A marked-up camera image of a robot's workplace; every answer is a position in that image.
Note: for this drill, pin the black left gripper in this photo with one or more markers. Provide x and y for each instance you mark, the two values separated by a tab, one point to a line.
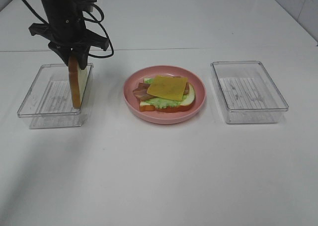
66	29

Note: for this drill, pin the toast bread slice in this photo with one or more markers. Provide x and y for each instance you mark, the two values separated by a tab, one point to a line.
78	80
185	105

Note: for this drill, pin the pink bacon strip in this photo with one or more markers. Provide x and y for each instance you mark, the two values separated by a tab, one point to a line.
141	92

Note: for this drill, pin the green lettuce leaf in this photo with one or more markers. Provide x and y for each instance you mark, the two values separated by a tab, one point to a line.
160	103

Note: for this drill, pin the yellow cheese slice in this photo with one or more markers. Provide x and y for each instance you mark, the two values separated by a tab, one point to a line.
168	87

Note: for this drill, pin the brown bacon strip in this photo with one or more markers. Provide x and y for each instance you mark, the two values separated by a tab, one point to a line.
186	91

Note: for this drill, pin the clear left plastic container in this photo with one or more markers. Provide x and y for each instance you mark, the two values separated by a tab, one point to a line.
48	102

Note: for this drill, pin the clear plastic container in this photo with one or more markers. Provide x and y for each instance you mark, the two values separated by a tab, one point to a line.
48	102
246	93

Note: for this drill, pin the pink round plate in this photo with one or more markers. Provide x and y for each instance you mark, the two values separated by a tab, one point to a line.
161	117

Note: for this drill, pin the clear right plastic container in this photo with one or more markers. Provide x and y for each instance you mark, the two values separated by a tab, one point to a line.
246	93

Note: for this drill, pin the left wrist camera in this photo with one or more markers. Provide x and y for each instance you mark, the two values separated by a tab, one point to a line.
87	6

